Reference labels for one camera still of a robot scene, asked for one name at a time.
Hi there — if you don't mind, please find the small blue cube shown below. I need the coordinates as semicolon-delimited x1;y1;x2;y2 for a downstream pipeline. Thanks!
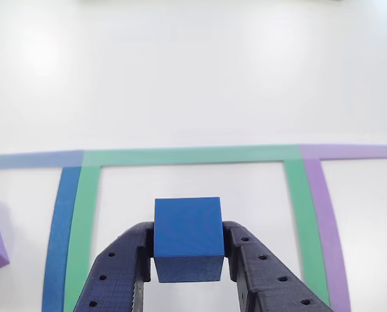
153;196;226;283

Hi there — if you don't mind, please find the purple square frame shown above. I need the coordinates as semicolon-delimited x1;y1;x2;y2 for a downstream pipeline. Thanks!
299;143;387;312

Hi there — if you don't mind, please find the green square frame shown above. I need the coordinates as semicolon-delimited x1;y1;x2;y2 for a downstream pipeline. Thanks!
62;144;330;312

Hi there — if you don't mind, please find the blue square frame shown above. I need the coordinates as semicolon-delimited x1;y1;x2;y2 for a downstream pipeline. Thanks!
0;149;85;312

